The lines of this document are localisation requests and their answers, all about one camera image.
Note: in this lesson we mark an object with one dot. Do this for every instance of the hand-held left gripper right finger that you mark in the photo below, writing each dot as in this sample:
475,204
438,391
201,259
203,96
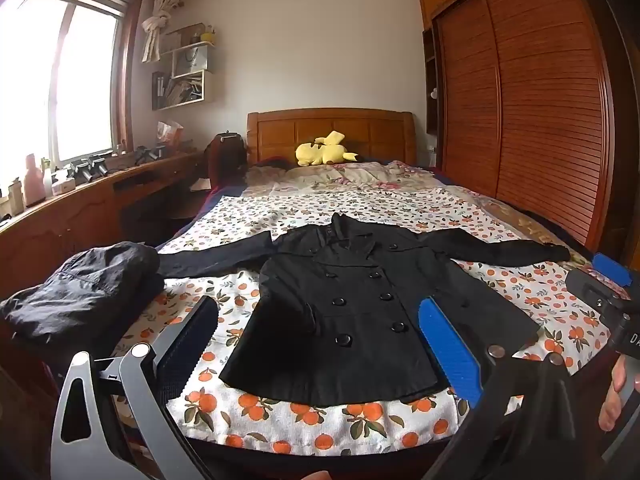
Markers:
450,355

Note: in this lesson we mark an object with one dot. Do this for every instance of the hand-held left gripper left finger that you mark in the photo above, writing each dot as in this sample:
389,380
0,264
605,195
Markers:
190,345

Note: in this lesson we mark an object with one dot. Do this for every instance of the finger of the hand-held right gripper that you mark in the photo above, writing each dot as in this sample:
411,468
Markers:
587,287
612,269

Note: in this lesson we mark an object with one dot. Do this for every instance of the black double-breasted coat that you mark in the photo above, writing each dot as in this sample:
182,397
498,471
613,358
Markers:
340,270

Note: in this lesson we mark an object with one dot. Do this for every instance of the folded dark clothes pile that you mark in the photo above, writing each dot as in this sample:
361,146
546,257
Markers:
75,285

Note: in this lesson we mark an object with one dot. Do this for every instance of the person's right hand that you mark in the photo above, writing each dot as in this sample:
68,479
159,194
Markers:
612,400

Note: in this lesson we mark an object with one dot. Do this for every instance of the navy red bed quilt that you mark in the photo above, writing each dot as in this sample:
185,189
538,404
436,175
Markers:
220,200

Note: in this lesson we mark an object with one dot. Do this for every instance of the wooden desk cabinet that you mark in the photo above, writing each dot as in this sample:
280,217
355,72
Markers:
75,220

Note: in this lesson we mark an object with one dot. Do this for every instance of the orange fruit printed bedsheet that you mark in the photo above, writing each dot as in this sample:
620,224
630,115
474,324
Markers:
300,210

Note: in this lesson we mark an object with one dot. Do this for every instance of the wooden slatted wardrobe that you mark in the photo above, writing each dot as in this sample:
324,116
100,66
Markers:
525,110

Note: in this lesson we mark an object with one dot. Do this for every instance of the black backpack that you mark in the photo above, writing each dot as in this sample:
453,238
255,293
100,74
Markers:
225,160

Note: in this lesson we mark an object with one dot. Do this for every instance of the black desk device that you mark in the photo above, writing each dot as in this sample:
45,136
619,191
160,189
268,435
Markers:
150,152
90,167

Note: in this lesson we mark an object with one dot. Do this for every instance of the white tissue box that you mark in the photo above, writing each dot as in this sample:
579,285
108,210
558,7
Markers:
62,185

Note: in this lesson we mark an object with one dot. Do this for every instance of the floral beige blanket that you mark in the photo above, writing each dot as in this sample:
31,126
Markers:
340,175

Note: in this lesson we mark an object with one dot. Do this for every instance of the orange plastic bag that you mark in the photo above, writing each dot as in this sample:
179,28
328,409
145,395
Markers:
170,132

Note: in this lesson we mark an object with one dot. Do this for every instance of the pink bottle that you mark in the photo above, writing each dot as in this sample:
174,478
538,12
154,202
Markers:
34,182

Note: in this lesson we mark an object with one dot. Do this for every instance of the yellow plush toy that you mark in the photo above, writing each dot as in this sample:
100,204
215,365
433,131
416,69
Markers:
320,152

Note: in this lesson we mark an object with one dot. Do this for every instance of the wooden bed headboard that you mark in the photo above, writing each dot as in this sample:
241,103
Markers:
350,130

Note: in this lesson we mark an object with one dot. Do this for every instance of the window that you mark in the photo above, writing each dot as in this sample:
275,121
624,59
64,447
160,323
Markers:
75,85

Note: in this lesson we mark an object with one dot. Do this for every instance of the tied beige curtain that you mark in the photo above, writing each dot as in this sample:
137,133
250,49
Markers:
156,25

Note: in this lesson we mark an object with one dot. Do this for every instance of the white wall shelf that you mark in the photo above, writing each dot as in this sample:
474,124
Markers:
192,60

